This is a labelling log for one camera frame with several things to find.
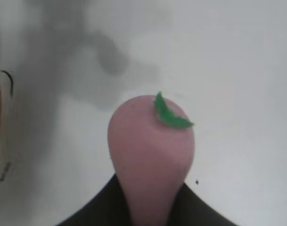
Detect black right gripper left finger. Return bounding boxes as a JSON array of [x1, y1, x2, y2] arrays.
[[55, 173, 135, 226]]

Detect pink toy peach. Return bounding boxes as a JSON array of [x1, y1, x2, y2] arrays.
[[107, 91, 195, 226]]

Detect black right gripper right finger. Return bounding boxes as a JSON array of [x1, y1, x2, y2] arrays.
[[164, 182, 239, 226]]

